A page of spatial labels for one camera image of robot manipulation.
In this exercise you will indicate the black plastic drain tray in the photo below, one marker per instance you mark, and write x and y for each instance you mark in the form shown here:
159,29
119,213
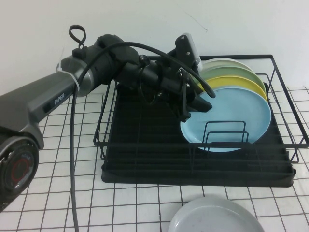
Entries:
144,174

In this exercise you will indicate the white grid-pattern table mat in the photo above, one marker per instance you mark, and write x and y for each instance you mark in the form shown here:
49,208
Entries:
120,205

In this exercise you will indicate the light blue plate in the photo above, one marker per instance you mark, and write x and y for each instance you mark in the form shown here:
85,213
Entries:
229,108

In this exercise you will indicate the white zip tie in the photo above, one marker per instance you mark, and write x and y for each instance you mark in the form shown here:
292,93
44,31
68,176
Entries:
70,76

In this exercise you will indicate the left grey black robot arm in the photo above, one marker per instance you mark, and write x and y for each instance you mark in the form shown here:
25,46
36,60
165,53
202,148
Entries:
48,91

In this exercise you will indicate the green plate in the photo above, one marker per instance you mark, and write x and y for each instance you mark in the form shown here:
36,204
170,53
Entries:
241,72

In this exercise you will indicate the grey plate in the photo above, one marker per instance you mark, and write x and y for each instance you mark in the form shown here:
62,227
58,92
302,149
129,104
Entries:
212,217

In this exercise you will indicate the yellow plate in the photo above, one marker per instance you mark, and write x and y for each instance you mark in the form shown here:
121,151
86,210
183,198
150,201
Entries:
253,83

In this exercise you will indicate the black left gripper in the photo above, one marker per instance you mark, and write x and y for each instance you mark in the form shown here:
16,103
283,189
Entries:
172,84

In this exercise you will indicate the pale cream plate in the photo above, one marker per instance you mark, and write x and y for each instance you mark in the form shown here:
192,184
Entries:
231,62

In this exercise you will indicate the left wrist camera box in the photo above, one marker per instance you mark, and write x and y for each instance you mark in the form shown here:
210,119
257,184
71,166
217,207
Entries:
187,48

